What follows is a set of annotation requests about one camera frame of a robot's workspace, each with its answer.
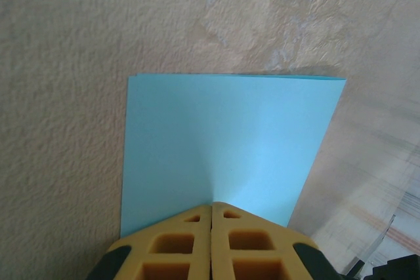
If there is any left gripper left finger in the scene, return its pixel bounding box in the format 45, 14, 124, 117
87, 203, 213, 280

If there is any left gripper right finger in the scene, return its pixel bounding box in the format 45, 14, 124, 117
211, 200, 339, 280

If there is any light blue paper sheet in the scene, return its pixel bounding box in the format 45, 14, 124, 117
119, 73, 347, 240

